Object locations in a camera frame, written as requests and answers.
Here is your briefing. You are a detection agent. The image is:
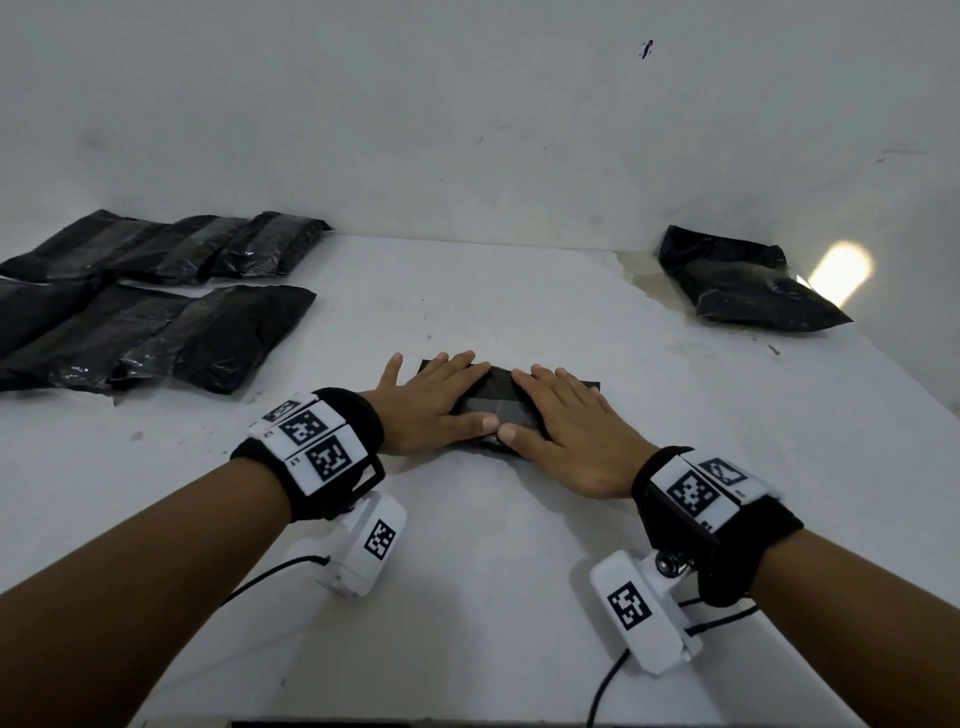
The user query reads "person's right hand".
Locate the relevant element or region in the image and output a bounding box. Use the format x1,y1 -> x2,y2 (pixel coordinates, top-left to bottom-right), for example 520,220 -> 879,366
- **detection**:
496,365 -> 661,502

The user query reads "person's left hand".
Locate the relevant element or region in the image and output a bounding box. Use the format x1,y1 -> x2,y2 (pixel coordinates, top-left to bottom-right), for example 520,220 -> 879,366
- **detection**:
359,350 -> 502,457

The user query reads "black packet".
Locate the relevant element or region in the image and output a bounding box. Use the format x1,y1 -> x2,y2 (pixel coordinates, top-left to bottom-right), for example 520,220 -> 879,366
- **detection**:
108,283 -> 318,396
416,358 -> 601,455
212,211 -> 334,279

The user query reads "row of black plastic packets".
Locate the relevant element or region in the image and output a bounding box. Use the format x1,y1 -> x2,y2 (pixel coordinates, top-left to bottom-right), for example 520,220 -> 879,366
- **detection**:
658,224 -> 854,334

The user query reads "crinkled black plastic bag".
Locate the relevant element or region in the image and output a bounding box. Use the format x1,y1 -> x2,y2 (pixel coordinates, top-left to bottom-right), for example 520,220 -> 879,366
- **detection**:
97,215 -> 249,286

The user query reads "glossy black plastic bag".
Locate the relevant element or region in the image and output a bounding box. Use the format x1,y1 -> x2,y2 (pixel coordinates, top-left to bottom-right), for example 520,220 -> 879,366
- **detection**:
0,283 -> 193,395

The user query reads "person's right forearm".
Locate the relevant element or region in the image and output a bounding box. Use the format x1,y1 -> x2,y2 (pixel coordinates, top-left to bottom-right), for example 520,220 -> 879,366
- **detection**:
749,528 -> 960,728

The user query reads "person's left forearm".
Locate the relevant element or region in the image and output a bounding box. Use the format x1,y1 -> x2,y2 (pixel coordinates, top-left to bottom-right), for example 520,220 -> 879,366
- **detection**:
0,457 -> 294,728

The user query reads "black left wristband with markers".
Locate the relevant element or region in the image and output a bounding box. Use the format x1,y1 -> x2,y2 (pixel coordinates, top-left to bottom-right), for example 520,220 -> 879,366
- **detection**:
230,387 -> 388,524

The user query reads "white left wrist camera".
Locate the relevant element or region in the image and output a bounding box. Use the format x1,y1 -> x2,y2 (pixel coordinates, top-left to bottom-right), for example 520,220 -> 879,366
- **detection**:
318,491 -> 409,599

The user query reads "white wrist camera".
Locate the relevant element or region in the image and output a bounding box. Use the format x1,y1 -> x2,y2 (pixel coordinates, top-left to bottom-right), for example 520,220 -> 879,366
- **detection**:
590,549 -> 704,676
318,491 -> 409,599

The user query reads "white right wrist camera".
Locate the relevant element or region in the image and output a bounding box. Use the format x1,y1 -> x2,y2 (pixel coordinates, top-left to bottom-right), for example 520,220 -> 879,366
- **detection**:
590,549 -> 704,676

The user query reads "black left camera cable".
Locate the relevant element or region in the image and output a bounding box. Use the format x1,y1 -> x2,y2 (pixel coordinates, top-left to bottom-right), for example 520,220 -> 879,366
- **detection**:
221,554 -> 331,607

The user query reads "black camera cable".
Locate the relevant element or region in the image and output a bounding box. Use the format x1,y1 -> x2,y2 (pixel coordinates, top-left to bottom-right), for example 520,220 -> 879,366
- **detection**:
221,554 -> 331,607
584,596 -> 760,728

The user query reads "black right camera cable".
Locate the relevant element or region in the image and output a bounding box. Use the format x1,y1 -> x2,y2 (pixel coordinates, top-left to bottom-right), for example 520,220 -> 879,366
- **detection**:
584,596 -> 760,728

